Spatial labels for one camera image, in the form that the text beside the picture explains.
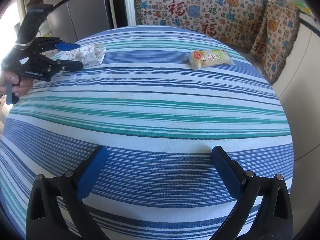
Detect blue striped tablecloth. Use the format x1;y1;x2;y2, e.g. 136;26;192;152
1;26;293;239

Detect grey multi-door refrigerator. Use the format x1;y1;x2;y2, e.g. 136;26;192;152
23;0;118;43

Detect patterned fu character cloth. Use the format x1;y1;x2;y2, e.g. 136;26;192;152
135;0;267;53

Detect floral white paper package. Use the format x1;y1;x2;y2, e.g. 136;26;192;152
42;44;106;67

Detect white green snack packet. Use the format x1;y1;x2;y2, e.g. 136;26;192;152
189;49;235;70

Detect cream lower cabinets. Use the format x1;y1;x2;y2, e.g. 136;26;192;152
273;24;319;234

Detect person's left hand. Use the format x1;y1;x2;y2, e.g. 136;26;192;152
0;70;34;97

